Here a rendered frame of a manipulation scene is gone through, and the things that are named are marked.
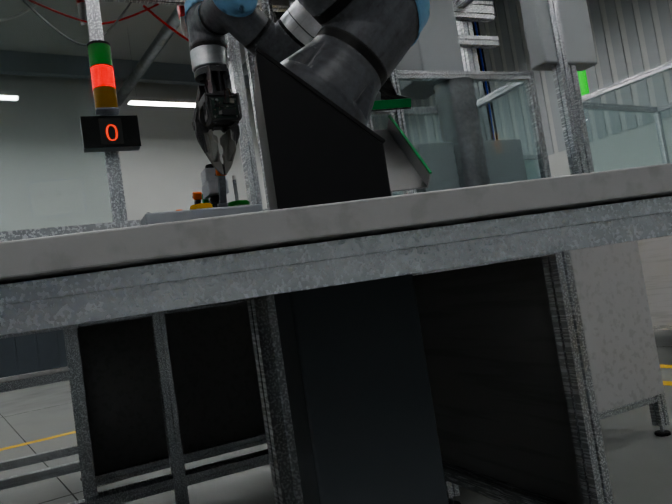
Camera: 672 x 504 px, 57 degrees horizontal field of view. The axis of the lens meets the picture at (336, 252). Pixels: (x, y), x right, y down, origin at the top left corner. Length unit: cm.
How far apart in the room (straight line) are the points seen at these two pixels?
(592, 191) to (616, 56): 1006
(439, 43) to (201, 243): 217
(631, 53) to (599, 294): 815
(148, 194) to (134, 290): 1203
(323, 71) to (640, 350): 219
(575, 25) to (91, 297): 263
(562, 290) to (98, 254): 115
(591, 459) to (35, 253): 129
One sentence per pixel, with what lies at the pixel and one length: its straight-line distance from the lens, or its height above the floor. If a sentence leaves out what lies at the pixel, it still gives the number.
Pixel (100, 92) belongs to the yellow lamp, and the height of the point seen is 130.
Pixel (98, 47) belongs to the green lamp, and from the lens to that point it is 155.
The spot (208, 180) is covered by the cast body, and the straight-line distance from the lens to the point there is 136.
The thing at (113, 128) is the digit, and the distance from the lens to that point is 148.
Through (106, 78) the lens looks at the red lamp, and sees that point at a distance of 152.
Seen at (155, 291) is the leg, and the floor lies 80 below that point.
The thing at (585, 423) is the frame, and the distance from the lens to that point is 154.
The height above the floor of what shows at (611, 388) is 25.
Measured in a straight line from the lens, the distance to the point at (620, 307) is 272.
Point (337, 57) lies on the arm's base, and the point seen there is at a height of 108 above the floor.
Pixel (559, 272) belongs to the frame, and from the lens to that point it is 149.
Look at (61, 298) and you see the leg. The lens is 56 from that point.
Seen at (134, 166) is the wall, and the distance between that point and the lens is 1263.
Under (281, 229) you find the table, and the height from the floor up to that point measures 84.
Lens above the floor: 78
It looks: 3 degrees up
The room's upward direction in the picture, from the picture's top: 9 degrees counter-clockwise
